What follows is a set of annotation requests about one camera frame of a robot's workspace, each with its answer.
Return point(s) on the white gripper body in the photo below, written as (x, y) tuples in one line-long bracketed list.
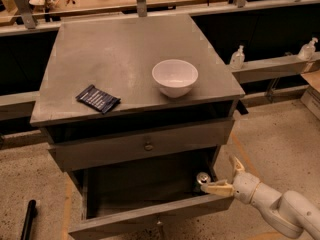
[(245, 187)]

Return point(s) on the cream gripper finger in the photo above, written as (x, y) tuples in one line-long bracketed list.
[(237, 166), (220, 188)]

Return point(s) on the crushed green can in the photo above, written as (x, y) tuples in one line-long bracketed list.
[(201, 179)]

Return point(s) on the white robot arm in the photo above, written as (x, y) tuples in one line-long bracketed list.
[(290, 213)]

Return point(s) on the grey open middle drawer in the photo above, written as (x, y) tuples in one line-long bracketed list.
[(145, 193)]

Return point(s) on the grey drawer cabinet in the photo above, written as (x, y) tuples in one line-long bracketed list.
[(117, 57)]

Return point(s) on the grey top drawer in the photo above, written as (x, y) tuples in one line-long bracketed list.
[(128, 146)]

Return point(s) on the clear sanitizer bottle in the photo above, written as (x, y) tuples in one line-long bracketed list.
[(306, 52), (237, 58)]

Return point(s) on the white bowl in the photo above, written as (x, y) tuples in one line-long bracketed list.
[(175, 78)]

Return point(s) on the dark blue snack packet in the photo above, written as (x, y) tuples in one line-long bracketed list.
[(97, 99)]

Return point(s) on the black cylindrical bar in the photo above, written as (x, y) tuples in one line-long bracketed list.
[(31, 213)]

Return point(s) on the grey metal railing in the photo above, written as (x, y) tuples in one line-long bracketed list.
[(20, 105)]

